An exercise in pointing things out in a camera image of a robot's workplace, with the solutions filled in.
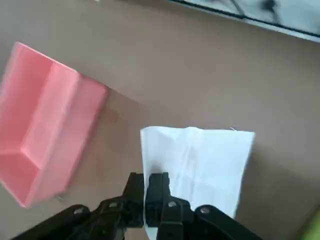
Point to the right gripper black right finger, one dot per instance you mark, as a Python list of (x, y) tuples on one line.
[(160, 200)]

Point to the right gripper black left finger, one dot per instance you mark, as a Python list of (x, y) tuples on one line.
[(112, 215)]

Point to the white tissue sheet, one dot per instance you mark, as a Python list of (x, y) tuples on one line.
[(205, 162)]

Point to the pink plastic container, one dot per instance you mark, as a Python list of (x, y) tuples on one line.
[(45, 120)]

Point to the green tissue pack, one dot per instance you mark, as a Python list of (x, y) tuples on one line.
[(312, 227)]

